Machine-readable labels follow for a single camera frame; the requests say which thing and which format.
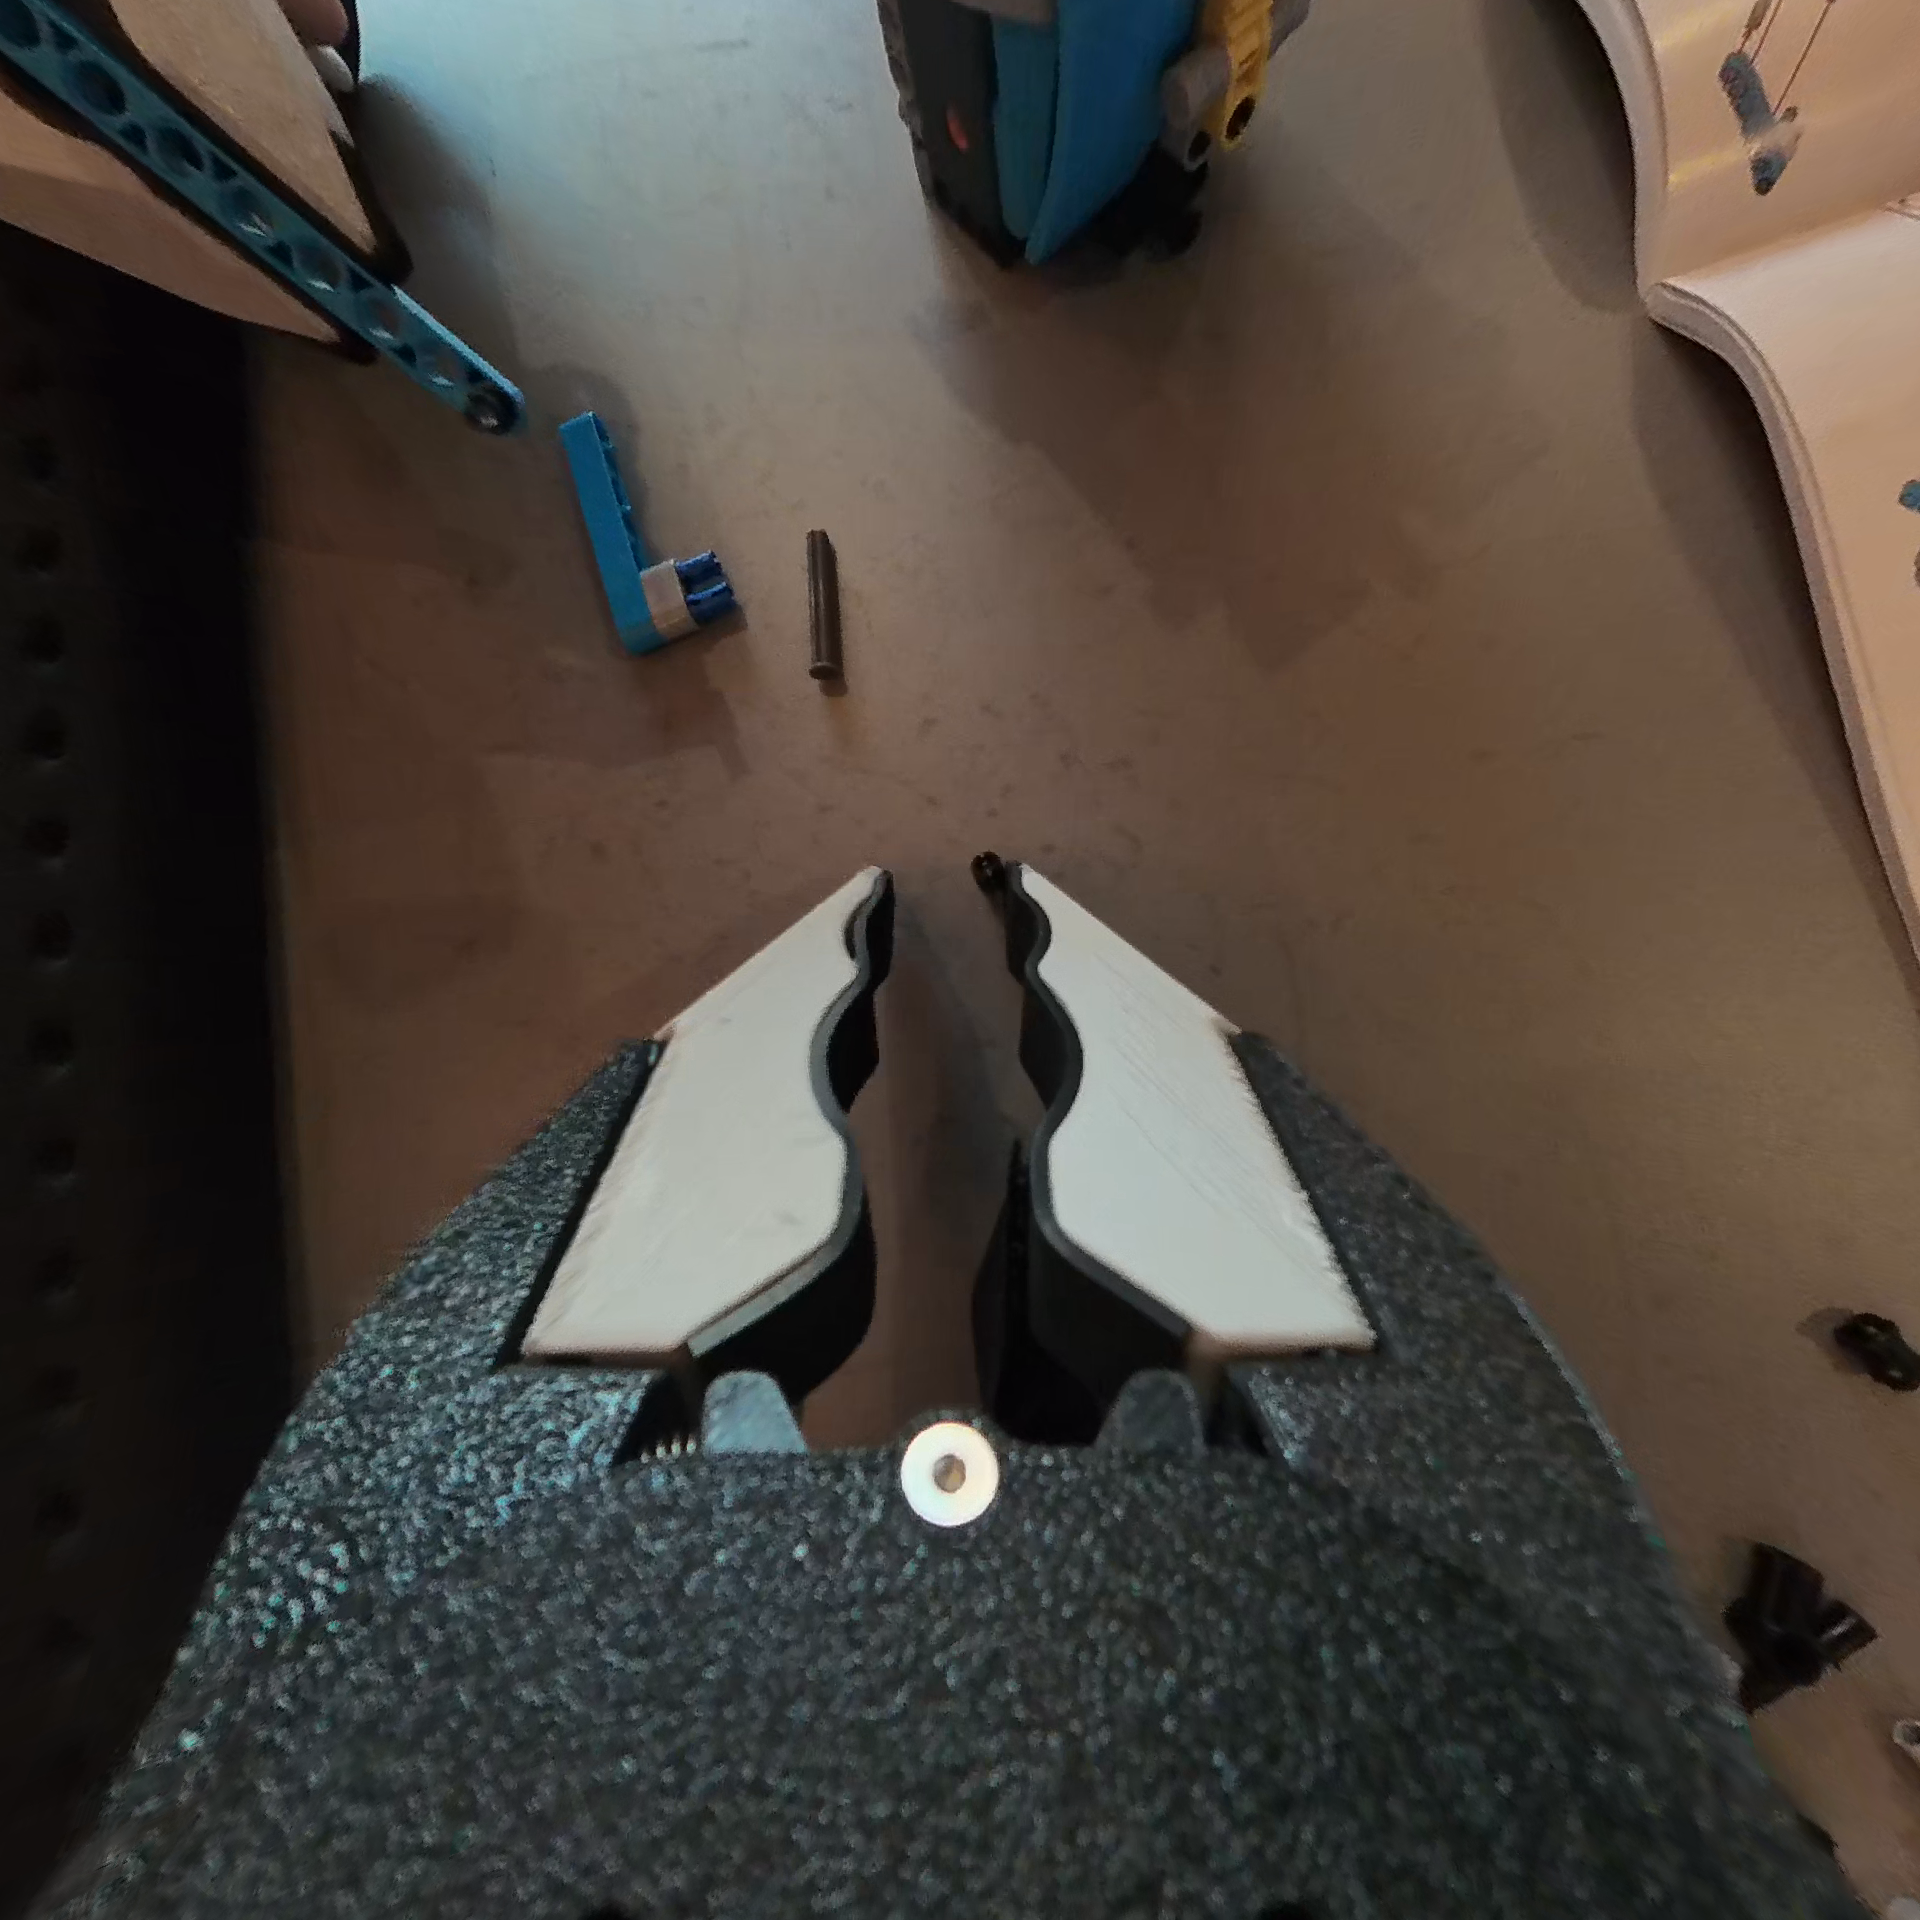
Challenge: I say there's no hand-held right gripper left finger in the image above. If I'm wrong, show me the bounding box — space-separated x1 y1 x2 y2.
516 863 899 1368

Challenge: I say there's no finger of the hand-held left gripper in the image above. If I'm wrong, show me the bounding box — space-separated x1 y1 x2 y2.
0 92 379 362
103 0 414 283

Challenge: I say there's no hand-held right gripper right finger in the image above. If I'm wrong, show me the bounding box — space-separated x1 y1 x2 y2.
995 862 1380 1363

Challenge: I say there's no teal long holed beam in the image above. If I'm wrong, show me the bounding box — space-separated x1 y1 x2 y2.
0 0 529 439

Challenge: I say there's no teal short beam with pins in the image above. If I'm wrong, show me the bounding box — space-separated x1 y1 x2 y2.
557 409 744 660

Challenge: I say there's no pile of small building pieces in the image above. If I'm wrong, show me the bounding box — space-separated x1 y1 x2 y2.
1715 1303 1920 1764

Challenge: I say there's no blue grey toy robot model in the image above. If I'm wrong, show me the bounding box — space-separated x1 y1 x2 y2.
876 0 1317 272

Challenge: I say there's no black perforated panel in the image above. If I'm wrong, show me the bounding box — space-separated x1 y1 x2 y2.
0 232 294 1920

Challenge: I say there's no folded instruction booklet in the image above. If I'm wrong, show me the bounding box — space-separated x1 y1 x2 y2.
1642 206 1920 966

